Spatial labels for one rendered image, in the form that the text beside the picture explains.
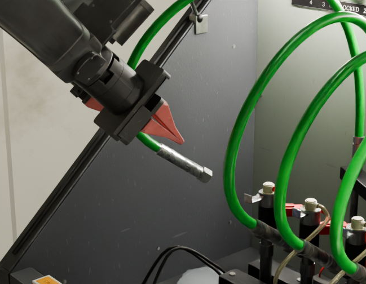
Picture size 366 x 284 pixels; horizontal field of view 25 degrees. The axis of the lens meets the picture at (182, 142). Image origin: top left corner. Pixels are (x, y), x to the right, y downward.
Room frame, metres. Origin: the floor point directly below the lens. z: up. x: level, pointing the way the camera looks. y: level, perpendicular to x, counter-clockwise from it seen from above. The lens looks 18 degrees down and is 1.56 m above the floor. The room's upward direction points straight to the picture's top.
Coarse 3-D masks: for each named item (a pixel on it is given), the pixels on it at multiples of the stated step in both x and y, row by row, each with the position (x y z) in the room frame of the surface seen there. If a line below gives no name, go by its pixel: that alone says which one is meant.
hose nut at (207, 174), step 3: (204, 168) 1.14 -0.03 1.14; (207, 168) 1.15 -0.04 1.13; (204, 171) 1.14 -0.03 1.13; (207, 171) 1.14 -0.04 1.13; (210, 171) 1.15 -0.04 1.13; (204, 174) 1.14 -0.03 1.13; (207, 174) 1.14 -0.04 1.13; (210, 174) 1.14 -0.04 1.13; (198, 177) 1.14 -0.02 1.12; (201, 177) 1.13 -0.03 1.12; (204, 177) 1.14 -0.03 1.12; (207, 177) 1.14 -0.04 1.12; (210, 177) 1.14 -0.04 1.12; (201, 180) 1.14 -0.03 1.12; (204, 180) 1.14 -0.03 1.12; (207, 180) 1.14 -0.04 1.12
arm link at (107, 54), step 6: (102, 48) 0.93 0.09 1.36; (108, 48) 0.94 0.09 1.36; (102, 54) 0.93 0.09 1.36; (108, 54) 0.93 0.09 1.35; (108, 60) 0.93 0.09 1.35; (102, 66) 0.92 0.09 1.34; (102, 72) 0.92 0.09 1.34; (96, 78) 0.92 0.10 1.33; (102, 78) 0.93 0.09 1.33; (78, 84) 0.93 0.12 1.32; (84, 84) 0.92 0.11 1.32; (90, 84) 0.92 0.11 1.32
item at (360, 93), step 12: (180, 0) 1.13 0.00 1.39; (192, 0) 1.13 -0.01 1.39; (336, 0) 1.20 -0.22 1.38; (168, 12) 1.12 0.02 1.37; (156, 24) 1.12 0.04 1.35; (348, 24) 1.21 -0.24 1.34; (144, 36) 1.11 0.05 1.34; (348, 36) 1.21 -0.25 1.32; (144, 48) 1.11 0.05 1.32; (132, 60) 1.11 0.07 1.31; (360, 72) 1.22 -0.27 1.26; (360, 84) 1.22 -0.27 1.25; (360, 96) 1.22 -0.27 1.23; (360, 108) 1.22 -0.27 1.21; (360, 120) 1.22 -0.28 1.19; (360, 132) 1.22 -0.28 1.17; (144, 144) 1.12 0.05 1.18; (156, 144) 1.12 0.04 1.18
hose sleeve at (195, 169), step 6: (162, 144) 1.12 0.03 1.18; (162, 150) 1.12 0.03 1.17; (168, 150) 1.12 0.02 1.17; (174, 150) 1.13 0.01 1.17; (162, 156) 1.12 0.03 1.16; (168, 156) 1.12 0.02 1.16; (174, 156) 1.12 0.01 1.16; (180, 156) 1.13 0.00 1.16; (174, 162) 1.12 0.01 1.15; (180, 162) 1.13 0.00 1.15; (186, 162) 1.13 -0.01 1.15; (192, 162) 1.14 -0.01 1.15; (186, 168) 1.13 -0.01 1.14; (192, 168) 1.13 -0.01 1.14; (198, 168) 1.14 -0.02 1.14; (192, 174) 1.13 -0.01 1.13; (198, 174) 1.13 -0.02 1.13
